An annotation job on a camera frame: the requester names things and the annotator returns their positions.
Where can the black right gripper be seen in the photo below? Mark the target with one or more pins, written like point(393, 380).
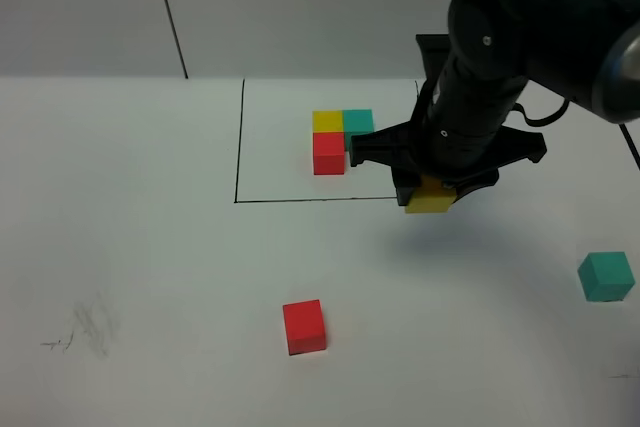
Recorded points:
point(463, 164)

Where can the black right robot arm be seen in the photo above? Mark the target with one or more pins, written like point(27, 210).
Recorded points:
point(585, 51)

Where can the teal loose block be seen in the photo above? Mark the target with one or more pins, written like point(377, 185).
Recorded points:
point(606, 276)

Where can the teal template block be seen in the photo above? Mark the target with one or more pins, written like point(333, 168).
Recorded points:
point(357, 122)

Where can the yellow template block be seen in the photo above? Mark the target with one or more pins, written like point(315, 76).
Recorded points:
point(327, 121)

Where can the red template block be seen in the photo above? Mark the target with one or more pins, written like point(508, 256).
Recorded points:
point(328, 153)

